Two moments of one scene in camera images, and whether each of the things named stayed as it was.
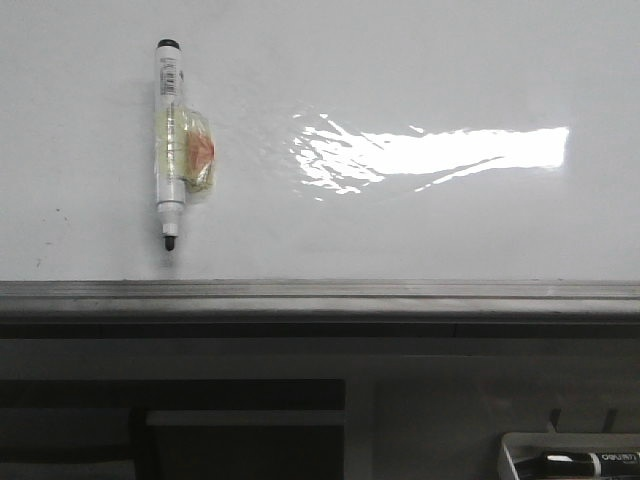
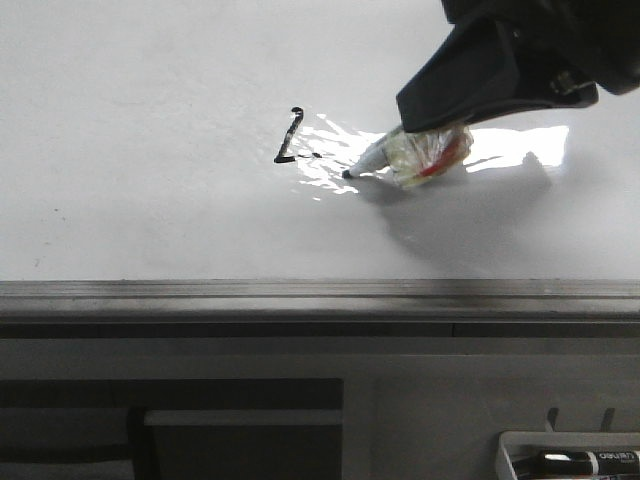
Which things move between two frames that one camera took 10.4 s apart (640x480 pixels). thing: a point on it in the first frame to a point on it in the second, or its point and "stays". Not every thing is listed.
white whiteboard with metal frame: (377, 162) stays
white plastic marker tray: (515, 446) stays
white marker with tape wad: (184, 150) to (416, 158)
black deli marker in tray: (577, 464) stays
